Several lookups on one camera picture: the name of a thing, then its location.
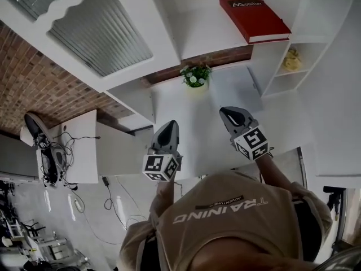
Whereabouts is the black shoulder strap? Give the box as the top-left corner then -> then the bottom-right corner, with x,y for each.
139,234 -> 161,271
293,199 -> 324,265

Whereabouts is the white small carton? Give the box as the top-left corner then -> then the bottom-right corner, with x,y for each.
19,125 -> 33,146

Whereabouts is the black plug cable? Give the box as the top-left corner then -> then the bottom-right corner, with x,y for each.
60,135 -> 101,152

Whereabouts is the person's right forearm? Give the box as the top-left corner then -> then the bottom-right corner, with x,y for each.
255,152 -> 294,193

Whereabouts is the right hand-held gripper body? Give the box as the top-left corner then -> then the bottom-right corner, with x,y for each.
228,120 -> 275,161

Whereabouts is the white side table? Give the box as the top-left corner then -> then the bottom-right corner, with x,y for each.
35,108 -> 155,185

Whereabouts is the yellow crumpled cloth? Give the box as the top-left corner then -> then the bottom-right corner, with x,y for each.
283,46 -> 302,72

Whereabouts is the white looped cable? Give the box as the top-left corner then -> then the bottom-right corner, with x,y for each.
115,176 -> 147,231

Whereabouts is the white hutch shelf unit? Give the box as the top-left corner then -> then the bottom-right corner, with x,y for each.
105,0 -> 356,124

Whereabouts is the person's beige printed t-shirt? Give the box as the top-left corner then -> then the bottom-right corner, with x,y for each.
117,171 -> 333,271

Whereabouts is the black adapter cable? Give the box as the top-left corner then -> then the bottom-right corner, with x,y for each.
104,183 -> 127,231

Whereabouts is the pale grey flat box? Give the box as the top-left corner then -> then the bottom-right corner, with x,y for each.
210,65 -> 265,112

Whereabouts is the person's left forearm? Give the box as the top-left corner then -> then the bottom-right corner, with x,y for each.
154,179 -> 177,208

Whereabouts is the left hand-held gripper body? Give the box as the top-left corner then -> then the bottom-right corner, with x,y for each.
142,147 -> 184,183

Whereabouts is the red hardcover book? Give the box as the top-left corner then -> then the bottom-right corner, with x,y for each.
219,0 -> 292,45

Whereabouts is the grey black device bundle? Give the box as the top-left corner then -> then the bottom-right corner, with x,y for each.
24,112 -> 78,190

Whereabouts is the white flower potted plant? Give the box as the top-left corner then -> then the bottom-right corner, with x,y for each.
179,63 -> 213,91

